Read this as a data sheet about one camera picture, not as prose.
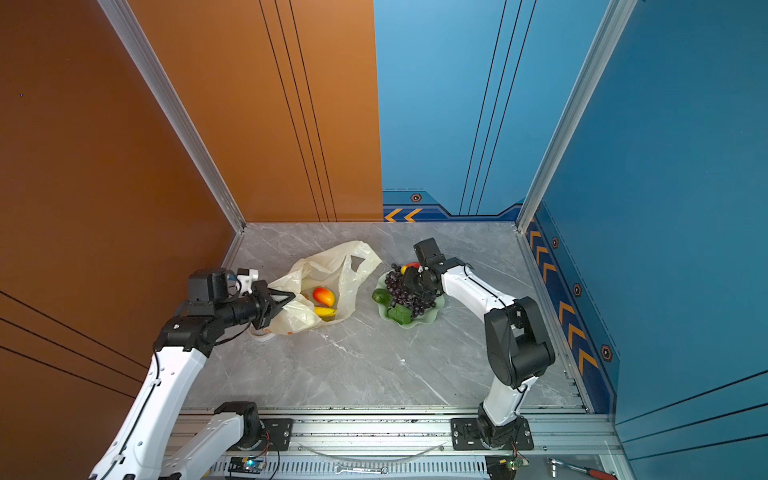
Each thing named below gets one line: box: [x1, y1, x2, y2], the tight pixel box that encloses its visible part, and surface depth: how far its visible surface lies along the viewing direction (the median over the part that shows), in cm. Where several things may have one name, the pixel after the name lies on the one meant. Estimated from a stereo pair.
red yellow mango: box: [312, 287, 337, 307], surface depth 98 cm
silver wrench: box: [335, 464, 389, 475], surface depth 71 cm
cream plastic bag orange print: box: [265, 240, 383, 335], surface depth 89 cm
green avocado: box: [372, 288, 393, 305], surface depth 91 cm
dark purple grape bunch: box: [385, 263, 436, 316], surface depth 93 cm
